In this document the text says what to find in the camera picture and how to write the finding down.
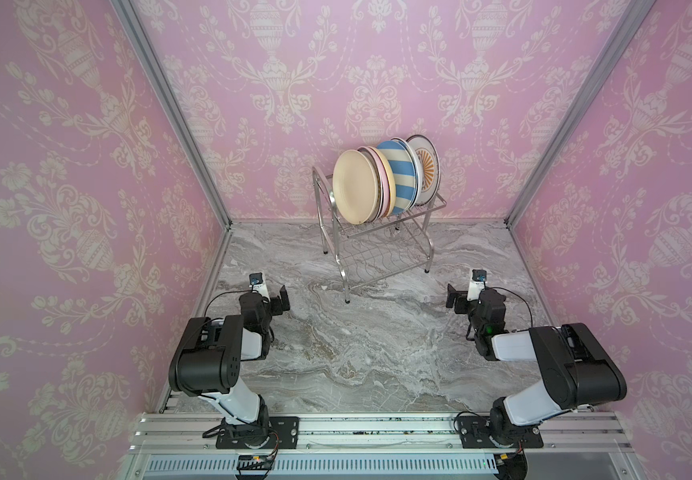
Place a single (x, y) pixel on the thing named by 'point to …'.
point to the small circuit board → (255, 462)
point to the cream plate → (355, 186)
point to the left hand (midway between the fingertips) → (271, 288)
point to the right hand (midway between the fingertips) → (467, 284)
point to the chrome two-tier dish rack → (369, 251)
